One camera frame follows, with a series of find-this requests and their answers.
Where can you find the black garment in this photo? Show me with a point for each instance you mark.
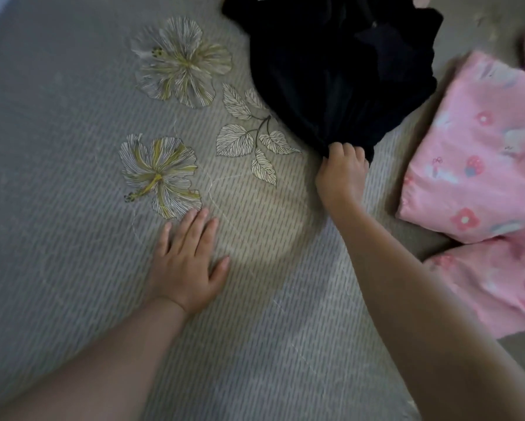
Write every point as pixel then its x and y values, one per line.
pixel 332 70

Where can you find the person's right forearm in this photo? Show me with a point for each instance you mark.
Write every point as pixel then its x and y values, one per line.
pixel 424 320

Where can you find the grey floral print bed sheet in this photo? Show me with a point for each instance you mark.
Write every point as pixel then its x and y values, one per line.
pixel 69 179

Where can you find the person's left middle finger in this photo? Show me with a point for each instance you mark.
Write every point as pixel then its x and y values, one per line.
pixel 196 232

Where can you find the person's left little finger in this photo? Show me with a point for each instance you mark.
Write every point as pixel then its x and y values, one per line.
pixel 165 240

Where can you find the person's left thumb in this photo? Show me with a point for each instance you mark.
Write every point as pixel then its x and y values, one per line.
pixel 220 270

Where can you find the pink floral print garment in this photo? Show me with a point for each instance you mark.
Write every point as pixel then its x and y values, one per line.
pixel 503 284
pixel 477 162

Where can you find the person's left hand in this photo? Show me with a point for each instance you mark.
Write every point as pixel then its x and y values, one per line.
pixel 183 271

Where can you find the person's right hand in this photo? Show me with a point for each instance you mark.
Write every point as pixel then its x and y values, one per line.
pixel 341 179

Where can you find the person's left forearm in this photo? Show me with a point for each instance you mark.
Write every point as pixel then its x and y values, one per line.
pixel 100 368

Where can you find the person's right fingers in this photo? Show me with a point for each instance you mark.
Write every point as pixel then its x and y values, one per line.
pixel 346 154

